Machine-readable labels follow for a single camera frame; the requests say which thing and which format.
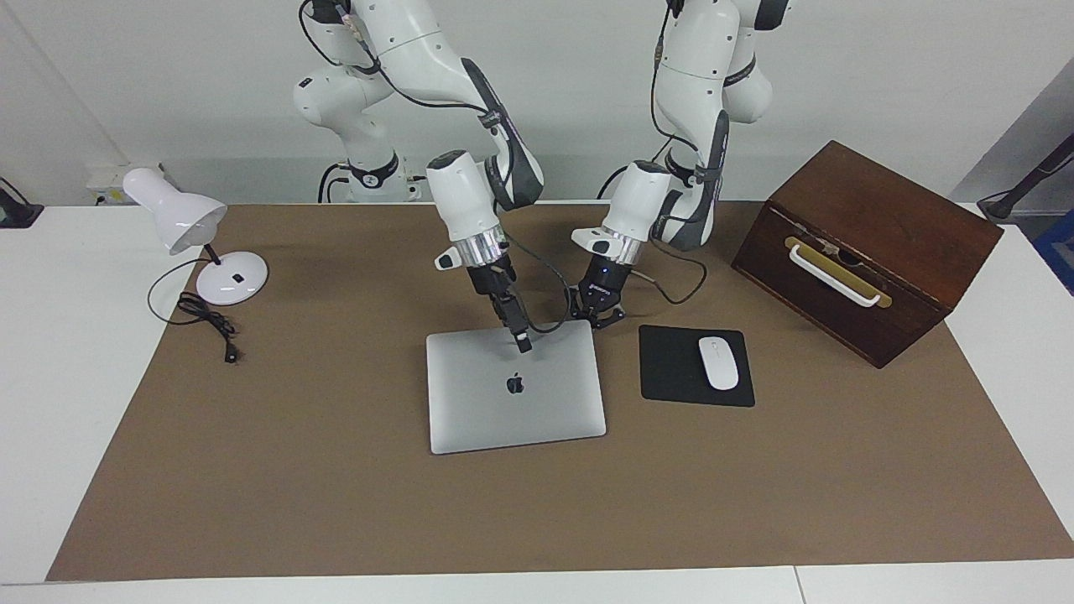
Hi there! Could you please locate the white wall power strip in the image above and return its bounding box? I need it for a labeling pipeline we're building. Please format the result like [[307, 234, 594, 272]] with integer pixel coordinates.
[[84, 163, 165, 207]]

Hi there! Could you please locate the white computer mouse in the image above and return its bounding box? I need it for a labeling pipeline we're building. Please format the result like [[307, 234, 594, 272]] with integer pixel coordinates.
[[698, 336, 740, 392]]

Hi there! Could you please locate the brass handle plate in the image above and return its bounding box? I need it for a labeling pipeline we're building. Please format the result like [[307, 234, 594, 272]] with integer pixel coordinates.
[[785, 237, 893, 310]]

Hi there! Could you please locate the black mouse pad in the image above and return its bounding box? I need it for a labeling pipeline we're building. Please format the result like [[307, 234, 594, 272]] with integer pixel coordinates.
[[639, 325, 756, 409]]

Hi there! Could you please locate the white desk lamp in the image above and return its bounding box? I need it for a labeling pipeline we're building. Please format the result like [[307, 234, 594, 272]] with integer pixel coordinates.
[[123, 167, 270, 306]]

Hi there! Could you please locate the large brown table mat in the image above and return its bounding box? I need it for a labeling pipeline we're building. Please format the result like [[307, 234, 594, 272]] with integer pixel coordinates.
[[46, 201, 1074, 582]]

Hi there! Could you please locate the black lamp power cable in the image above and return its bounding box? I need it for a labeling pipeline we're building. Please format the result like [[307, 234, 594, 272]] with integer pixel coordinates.
[[148, 256, 244, 365]]

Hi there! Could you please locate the dark brown wooden box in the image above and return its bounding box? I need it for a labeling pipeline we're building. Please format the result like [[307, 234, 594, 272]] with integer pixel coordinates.
[[731, 140, 1004, 370]]

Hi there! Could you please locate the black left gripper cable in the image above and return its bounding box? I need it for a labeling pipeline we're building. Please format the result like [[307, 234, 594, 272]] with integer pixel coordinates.
[[629, 239, 708, 305]]

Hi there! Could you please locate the silver grey laptop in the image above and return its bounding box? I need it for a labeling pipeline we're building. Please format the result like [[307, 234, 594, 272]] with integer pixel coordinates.
[[425, 320, 607, 456]]

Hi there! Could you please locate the white box handle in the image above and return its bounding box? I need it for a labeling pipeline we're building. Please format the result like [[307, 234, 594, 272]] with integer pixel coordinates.
[[789, 244, 883, 308]]

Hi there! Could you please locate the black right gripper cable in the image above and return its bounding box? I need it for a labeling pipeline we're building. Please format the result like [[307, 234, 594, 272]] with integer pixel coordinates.
[[499, 231, 576, 335]]

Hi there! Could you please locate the black stand base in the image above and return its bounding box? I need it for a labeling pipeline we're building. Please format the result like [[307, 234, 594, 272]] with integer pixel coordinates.
[[0, 178, 44, 229]]

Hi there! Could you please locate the black tripod leg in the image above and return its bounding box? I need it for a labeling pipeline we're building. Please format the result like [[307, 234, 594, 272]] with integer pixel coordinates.
[[978, 130, 1074, 223]]

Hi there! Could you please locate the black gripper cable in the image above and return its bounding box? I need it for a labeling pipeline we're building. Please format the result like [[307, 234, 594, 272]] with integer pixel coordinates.
[[499, 231, 576, 335], [629, 239, 708, 305]]

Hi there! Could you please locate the blue object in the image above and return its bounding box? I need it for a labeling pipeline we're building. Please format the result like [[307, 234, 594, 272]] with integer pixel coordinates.
[[1034, 208, 1074, 296]]

